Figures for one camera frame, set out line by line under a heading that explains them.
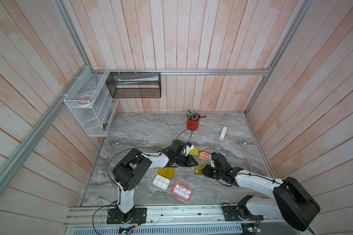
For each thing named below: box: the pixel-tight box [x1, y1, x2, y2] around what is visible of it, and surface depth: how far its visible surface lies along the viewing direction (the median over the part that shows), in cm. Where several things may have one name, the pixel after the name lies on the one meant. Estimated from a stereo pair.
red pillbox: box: [171, 182, 194, 202], surface depth 82 cm
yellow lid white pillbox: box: [151, 167, 176, 191], surface depth 87 cm
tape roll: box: [76, 94, 92, 107], surface depth 76 cm
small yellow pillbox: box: [194, 164, 205, 176], surface depth 90 cm
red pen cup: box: [186, 117, 200, 131], surface depth 106 cm
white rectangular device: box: [219, 126, 227, 141], surface depth 106 cm
